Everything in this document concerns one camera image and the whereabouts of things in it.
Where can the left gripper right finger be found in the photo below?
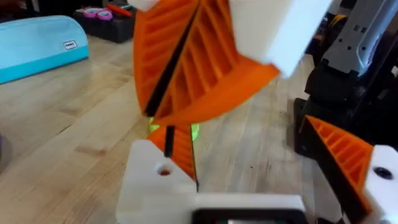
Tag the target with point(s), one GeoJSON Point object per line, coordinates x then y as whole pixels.
{"type": "Point", "coordinates": [348, 155]}

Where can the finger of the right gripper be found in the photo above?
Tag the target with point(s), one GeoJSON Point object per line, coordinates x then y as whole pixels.
{"type": "Point", "coordinates": [155, 46]}
{"type": "Point", "coordinates": [211, 62]}

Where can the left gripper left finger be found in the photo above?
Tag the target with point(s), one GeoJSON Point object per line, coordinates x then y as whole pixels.
{"type": "Point", "coordinates": [149, 186]}

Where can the black box with tape rolls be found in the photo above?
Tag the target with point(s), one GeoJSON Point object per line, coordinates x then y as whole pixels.
{"type": "Point", "coordinates": [109, 26]}

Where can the green disc with holes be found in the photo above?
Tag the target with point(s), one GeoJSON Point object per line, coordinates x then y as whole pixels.
{"type": "Point", "coordinates": [195, 130]}

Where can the light blue case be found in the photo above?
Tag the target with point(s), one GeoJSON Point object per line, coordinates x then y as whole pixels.
{"type": "Point", "coordinates": [37, 46]}

